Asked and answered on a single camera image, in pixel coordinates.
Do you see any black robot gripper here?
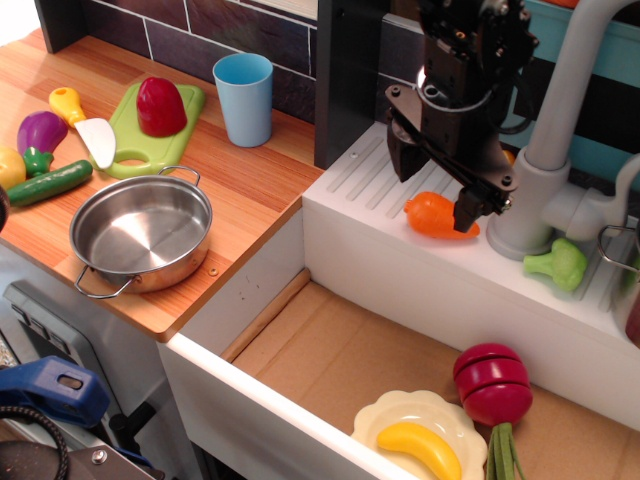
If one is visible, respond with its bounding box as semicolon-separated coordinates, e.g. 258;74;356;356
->
385;44;518;233

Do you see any orange plastic toy carrot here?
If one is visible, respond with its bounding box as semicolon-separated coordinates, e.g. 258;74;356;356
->
403;191;481;240

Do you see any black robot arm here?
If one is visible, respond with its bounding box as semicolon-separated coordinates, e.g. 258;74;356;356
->
385;1;539;232

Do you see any steel pot at right edge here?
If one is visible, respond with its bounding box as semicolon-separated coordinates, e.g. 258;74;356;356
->
597;220;639;348

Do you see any stainless steel pan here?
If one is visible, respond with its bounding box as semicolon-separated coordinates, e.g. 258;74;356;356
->
69;165;213;300

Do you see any yellow toy corn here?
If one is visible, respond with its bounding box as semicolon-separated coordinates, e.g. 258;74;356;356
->
503;149;516;165

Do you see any grey toy faucet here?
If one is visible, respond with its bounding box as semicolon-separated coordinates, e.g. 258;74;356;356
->
486;0;639;260

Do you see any green toy broccoli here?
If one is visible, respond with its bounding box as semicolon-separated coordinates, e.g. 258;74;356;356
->
523;238;588;292

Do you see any white toy sink unit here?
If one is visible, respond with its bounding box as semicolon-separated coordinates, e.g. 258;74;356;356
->
160;125;639;479

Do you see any red wooden toy radish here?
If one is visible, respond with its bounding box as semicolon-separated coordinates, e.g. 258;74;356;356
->
453;343;533;479

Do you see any light blue plastic cup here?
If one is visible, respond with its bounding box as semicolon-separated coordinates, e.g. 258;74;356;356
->
212;53;274;148

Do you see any cream flower shaped plate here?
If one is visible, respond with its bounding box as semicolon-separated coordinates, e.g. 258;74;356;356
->
352;390;488;479

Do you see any yellow toy banana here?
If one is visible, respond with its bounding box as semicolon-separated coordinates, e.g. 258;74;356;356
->
376;422;462;479

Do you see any green plastic cutting board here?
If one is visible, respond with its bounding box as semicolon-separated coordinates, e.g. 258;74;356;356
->
89;82;207;180

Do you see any red toy pepper half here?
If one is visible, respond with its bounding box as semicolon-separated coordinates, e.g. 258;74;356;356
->
136;77;187;138

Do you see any green wooden toy cucumber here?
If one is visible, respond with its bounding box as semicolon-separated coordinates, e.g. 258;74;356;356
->
7;160;94;207

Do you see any purple toy eggplant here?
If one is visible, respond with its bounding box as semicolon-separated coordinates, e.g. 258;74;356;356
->
17;111;68;179

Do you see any yellow toy lemon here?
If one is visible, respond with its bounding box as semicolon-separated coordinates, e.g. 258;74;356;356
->
0;146;26;190

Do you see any blue plastic clamp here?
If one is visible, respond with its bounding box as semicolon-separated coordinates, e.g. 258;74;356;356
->
1;356;110;428

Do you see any yellow handled toy knife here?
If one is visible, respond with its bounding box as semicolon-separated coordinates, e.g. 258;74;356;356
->
49;87;116;170

